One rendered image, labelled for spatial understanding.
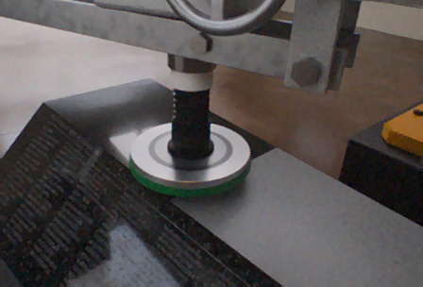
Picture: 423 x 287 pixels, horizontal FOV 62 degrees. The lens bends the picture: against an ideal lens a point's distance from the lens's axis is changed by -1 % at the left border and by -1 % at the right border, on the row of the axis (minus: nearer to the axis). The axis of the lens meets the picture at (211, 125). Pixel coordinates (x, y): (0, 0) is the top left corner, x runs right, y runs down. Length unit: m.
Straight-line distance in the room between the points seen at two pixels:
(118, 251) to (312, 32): 0.47
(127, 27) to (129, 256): 0.37
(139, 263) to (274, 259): 0.22
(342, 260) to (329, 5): 0.34
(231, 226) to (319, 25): 0.32
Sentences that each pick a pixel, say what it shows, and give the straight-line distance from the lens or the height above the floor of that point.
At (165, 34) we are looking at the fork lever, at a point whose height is 1.09.
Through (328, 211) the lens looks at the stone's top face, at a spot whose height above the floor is 0.82.
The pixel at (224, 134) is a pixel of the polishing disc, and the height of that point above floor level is 0.88.
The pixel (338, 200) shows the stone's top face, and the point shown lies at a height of 0.82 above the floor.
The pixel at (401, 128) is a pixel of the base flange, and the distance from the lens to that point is 1.09.
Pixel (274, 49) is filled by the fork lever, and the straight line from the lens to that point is 0.45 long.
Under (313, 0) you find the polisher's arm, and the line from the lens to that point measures 0.40.
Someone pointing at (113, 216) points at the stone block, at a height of 0.76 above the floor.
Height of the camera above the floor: 1.20
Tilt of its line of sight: 27 degrees down
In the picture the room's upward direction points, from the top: 3 degrees clockwise
